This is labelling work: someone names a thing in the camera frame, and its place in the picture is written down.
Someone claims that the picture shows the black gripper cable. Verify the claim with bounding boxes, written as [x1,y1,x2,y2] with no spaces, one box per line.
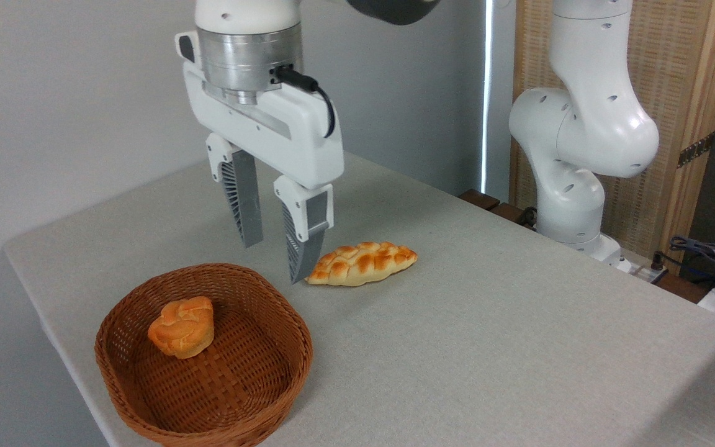
[271,65,336,138]

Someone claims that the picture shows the long braided bread loaf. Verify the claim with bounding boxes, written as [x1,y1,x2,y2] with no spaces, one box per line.
[305,242,418,287]

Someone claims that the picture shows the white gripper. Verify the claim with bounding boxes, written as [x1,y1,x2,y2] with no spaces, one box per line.
[175,31,345,285]

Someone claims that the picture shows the dark brown wooden board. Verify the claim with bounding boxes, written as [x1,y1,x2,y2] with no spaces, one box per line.
[654,272,711,305]
[489,202,535,230]
[459,189,501,210]

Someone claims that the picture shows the round orange bread bun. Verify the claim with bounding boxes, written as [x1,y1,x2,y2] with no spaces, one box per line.
[148,296,215,359]

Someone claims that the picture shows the grey tablecloth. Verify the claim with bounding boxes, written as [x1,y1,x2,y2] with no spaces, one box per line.
[2,152,715,447]

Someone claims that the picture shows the white power strip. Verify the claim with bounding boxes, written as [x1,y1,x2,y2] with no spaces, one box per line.
[618,258,668,284]

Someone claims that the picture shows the brown wicker basket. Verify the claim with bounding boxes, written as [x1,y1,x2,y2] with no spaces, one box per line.
[94,263,313,447]

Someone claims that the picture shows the black cable bundle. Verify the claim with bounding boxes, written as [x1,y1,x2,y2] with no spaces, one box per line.
[652,235,715,292]

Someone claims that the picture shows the black screen hinge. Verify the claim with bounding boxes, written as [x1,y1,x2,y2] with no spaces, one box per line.
[678,132,715,168]

